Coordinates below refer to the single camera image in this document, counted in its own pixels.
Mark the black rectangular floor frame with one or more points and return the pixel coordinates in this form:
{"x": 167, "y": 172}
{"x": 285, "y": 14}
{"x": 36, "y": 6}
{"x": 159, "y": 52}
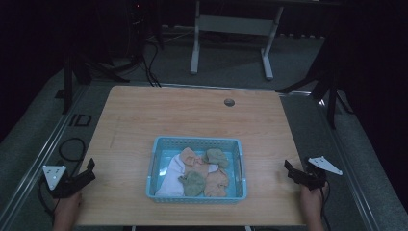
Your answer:
{"x": 80, "y": 120}

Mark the white sock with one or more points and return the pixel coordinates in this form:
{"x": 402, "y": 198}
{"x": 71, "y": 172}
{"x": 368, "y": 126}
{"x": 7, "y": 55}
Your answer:
{"x": 213, "y": 168}
{"x": 171, "y": 179}

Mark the person's right hand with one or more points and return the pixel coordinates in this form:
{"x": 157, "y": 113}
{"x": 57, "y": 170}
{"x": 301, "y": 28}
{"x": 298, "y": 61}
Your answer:
{"x": 311, "y": 199}

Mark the pink sock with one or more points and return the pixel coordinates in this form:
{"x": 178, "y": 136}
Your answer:
{"x": 192, "y": 160}
{"x": 218, "y": 184}

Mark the white desk frame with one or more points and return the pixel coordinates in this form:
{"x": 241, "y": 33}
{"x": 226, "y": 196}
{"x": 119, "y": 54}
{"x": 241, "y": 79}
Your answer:
{"x": 235, "y": 24}

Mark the black metal stand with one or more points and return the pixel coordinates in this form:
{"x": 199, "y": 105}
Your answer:
{"x": 68, "y": 83}
{"x": 332, "y": 96}

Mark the person's left hand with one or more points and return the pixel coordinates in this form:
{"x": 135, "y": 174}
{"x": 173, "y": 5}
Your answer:
{"x": 68, "y": 205}

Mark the round table grommet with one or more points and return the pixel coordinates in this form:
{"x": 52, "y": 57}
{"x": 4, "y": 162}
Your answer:
{"x": 229, "y": 102}

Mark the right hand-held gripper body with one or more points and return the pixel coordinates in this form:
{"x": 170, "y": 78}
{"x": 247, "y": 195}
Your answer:
{"x": 316, "y": 174}

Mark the green sock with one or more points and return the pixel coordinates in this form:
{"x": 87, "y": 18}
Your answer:
{"x": 194, "y": 184}
{"x": 218, "y": 157}

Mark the light blue plastic basket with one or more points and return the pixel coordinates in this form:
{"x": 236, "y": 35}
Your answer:
{"x": 154, "y": 192}

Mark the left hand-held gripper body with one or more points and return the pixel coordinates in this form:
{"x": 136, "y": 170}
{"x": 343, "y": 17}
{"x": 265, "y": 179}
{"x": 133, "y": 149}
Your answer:
{"x": 61, "y": 186}

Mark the metal floor rail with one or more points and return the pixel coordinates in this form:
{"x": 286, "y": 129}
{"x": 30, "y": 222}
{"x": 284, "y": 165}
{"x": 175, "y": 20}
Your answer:
{"x": 41, "y": 154}
{"x": 349, "y": 179}

